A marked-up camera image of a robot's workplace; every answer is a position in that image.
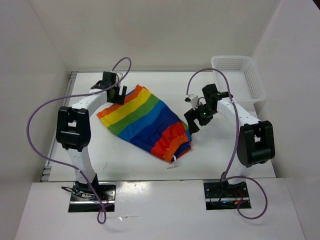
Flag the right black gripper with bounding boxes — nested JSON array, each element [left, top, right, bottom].
[[184, 102, 217, 134]]

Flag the rainbow striped shorts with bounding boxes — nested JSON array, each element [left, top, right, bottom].
[[97, 85, 192, 163]]

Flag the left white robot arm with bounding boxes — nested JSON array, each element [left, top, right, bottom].
[[56, 71, 127, 200]]

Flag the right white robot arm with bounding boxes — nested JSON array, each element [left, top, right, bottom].
[[184, 83, 275, 197]]

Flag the white plastic basket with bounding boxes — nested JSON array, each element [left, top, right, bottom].
[[211, 55, 267, 104]]

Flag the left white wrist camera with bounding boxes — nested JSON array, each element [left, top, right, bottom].
[[116, 72, 124, 82]]

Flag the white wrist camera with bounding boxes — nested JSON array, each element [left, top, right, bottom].
[[116, 72, 124, 82], [184, 94, 199, 110]]

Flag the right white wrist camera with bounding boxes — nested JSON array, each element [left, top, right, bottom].
[[184, 94, 199, 110]]

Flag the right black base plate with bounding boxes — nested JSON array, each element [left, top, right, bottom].
[[203, 180, 252, 211]]

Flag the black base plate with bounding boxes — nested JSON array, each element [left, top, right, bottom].
[[61, 181, 116, 213], [203, 180, 252, 211]]

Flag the aluminium table edge rail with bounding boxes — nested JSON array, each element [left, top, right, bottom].
[[40, 71, 79, 182]]

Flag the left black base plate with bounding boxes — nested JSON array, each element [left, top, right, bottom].
[[61, 181, 116, 213]]

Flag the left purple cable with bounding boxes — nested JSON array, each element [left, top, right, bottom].
[[26, 57, 132, 224]]

